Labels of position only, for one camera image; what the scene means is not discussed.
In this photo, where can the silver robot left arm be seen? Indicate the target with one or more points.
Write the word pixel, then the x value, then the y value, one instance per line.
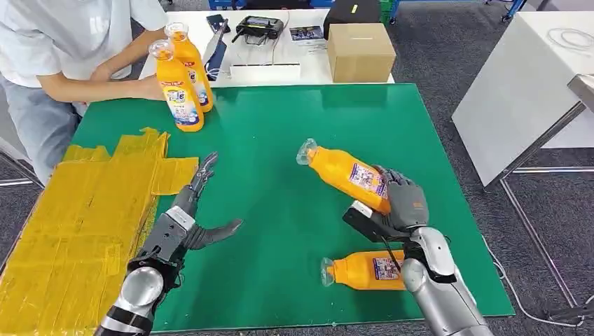
pixel 137 292

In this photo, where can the black phone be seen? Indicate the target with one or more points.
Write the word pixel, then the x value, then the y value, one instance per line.
pixel 216 22

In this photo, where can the green crate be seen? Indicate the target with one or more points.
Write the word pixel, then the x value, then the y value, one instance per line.
pixel 386 11

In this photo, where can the person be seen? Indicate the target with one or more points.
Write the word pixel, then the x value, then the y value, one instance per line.
pixel 46 42

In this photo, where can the printed leaflet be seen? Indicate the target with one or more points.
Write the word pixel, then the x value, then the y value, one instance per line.
pixel 306 33

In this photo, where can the black remote controller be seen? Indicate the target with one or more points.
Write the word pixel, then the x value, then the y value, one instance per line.
pixel 257 27

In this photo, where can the blue metal frame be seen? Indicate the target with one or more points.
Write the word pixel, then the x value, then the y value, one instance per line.
pixel 274 3

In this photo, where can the green table mat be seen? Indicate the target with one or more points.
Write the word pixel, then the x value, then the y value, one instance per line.
pixel 287 153

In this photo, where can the orange drink bottle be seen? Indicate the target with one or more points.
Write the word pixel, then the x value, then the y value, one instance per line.
pixel 195 60
pixel 178 92
pixel 362 271
pixel 343 174

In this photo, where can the black bag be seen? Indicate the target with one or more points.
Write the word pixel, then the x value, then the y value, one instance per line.
pixel 350 16

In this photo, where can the blue wheeled cart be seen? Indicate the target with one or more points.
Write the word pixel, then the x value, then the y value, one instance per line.
pixel 513 8

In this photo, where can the white flat box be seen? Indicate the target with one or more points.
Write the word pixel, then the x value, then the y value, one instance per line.
pixel 264 73

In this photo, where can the person's right hand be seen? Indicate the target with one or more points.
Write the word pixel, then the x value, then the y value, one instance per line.
pixel 153 88

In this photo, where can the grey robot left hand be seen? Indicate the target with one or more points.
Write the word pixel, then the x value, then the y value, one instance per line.
pixel 206 234

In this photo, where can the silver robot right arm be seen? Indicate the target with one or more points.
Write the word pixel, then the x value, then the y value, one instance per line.
pixel 441 287

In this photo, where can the person's left hand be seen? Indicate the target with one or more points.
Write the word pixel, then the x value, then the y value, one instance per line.
pixel 101 73

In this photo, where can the large white side table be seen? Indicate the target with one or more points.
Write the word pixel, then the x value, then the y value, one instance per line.
pixel 515 92

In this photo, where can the brown cardboard box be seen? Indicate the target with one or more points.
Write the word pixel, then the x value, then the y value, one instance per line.
pixel 359 53

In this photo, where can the navy blue pouch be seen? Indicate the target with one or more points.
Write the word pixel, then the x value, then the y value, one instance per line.
pixel 217 58

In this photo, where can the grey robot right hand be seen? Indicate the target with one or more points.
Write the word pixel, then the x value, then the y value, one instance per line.
pixel 408 204

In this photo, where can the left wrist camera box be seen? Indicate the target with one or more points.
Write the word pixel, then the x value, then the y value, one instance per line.
pixel 167 232

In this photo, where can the steel bench frame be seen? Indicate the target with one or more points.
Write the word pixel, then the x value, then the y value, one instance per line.
pixel 538 143

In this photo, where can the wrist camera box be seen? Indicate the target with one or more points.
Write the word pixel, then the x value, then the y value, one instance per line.
pixel 366 225
pixel 167 232

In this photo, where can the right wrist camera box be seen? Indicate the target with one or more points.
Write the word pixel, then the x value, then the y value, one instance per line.
pixel 366 225

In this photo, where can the yellow sheet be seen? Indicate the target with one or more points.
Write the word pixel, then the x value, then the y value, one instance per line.
pixel 69 241

